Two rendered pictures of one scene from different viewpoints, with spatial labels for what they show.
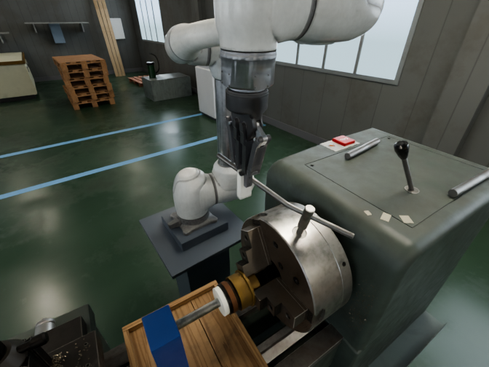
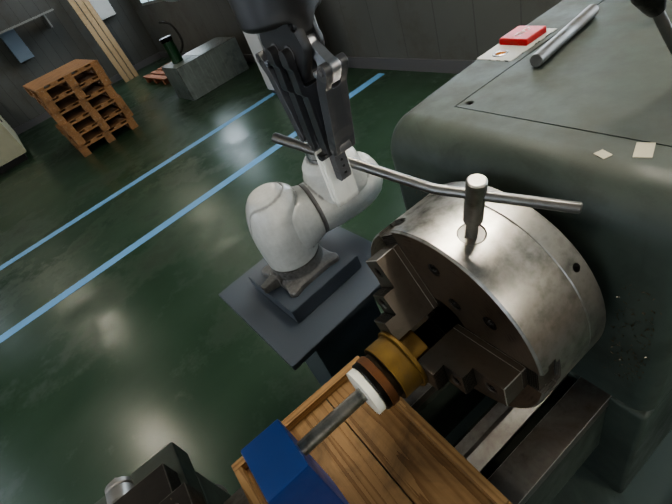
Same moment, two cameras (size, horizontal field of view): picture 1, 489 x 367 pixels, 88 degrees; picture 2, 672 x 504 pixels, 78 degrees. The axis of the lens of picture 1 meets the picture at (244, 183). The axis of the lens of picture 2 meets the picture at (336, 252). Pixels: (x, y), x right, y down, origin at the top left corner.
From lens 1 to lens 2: 0.09 m
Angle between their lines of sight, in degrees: 11
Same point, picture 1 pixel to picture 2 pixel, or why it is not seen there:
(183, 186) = (261, 218)
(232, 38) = not seen: outside the picture
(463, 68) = not seen: outside the picture
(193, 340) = (346, 459)
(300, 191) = (457, 159)
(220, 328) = (385, 430)
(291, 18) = not seen: outside the picture
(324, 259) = (534, 269)
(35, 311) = (130, 460)
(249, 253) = (391, 298)
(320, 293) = (541, 333)
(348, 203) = (558, 148)
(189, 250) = (308, 319)
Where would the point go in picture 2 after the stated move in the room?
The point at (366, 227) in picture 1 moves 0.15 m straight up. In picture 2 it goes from (606, 183) to (622, 47)
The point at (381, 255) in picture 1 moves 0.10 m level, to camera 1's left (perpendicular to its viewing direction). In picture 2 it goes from (652, 229) to (554, 257)
